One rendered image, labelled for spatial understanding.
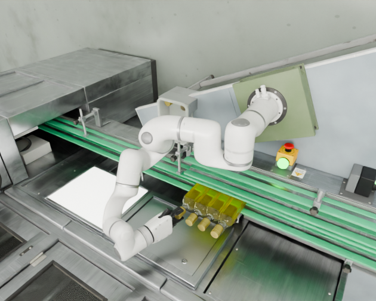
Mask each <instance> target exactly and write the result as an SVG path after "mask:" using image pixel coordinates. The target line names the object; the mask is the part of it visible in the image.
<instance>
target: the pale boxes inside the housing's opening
mask: <svg viewBox="0 0 376 301"><path fill-rule="evenodd" d="M37 129H38V126H36V127H34V128H31V129H30V130H27V131H25V132H23V133H21V134H18V135H16V136H14V139H17V138H19V137H21V136H23V135H25V134H27V133H30V132H32V131H34V130H37ZM27 138H28V139H30V141H31V142H32V144H31V147H30V148H29V149H28V150H25V151H23V152H20V151H22V150H23V149H24V148H25V147H26V146H27V145H28V144H29V142H28V141H27V140H25V139H21V140H19V141H17V142H16V145H17V147H18V150H19V152H20V155H21V158H22V160H23V163H24V164H25V165H28V164H29V163H31V162H33V161H35V160H36V159H38V158H40V157H42V156H44V155H46V154H48V153H49V152H51V151H52V150H51V146H50V143H49V142H48V141H46V140H43V139H41V138H39V137H36V136H34V135H30V136H27Z"/></svg>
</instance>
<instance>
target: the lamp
mask: <svg viewBox="0 0 376 301"><path fill-rule="evenodd" d="M277 164H278V167H279V168H281V169H285V168H287V166H289V160H288V159H287V158H285V157H281V158H279V160H278V163H277Z"/></svg>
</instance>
